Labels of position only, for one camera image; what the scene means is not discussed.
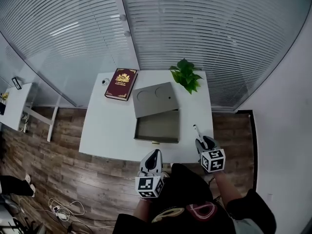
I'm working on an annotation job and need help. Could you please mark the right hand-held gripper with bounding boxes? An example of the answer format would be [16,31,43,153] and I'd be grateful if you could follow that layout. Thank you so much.
[195,135,226,175]

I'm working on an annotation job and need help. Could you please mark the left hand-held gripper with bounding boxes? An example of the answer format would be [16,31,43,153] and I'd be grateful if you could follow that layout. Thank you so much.
[135,149,166,199]

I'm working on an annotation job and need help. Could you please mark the white black marker pen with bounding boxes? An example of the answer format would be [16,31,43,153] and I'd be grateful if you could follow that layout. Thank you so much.
[193,124,208,143]

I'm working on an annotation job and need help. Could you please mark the grey box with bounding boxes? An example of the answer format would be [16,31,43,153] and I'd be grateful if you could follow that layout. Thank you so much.
[131,81,181,145]

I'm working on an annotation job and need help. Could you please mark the person's left forearm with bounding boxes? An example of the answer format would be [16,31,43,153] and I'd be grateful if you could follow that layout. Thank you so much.
[133,197,153,223]

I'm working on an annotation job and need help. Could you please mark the person's right forearm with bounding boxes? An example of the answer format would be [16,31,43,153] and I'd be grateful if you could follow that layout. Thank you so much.
[214,171,241,208]

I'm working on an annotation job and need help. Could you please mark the person's black printed shirt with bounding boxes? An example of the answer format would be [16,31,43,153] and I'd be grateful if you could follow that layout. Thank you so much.
[113,163,277,234]

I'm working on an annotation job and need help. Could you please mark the white square table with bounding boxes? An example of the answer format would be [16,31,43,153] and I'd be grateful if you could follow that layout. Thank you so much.
[78,69,215,164]

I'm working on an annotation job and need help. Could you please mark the green potted plant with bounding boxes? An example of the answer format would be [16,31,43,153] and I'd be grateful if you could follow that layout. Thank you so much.
[169,58,204,95]

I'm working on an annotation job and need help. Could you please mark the maroon hardcover book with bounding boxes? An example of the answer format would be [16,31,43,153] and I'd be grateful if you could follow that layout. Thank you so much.
[104,68,138,101]

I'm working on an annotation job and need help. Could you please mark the white venetian blinds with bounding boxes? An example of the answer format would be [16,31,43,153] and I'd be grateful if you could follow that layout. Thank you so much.
[0,0,312,112]

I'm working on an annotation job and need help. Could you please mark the white long desk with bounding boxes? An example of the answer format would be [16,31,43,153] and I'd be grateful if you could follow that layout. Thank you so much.
[0,82,59,142]

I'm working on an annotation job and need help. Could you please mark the black picture frame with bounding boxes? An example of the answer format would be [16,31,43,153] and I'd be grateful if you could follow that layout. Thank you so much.
[11,76,22,90]

